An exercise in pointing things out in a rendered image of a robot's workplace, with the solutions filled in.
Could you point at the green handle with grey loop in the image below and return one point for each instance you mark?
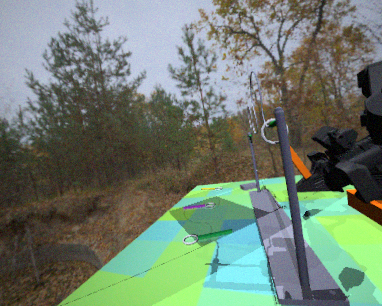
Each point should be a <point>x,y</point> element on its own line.
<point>201,237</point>

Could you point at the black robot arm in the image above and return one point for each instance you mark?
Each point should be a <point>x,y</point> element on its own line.
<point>343,141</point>

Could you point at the orange square bar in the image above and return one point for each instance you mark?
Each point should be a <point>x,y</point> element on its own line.
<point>297,162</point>

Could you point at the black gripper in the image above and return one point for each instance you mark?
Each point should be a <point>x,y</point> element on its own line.
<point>332,174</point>

